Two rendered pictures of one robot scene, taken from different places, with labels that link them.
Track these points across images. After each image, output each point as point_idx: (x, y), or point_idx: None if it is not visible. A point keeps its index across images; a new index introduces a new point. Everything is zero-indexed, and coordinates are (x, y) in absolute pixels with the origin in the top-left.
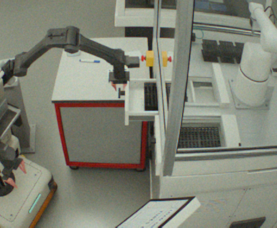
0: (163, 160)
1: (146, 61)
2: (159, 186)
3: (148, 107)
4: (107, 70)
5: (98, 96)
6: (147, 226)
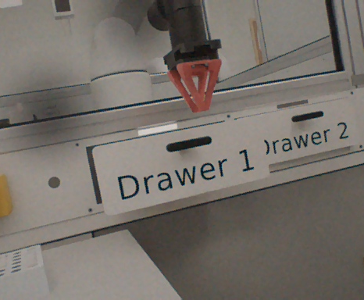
0: (360, 55)
1: (4, 192)
2: None
3: None
4: None
5: (144, 280)
6: None
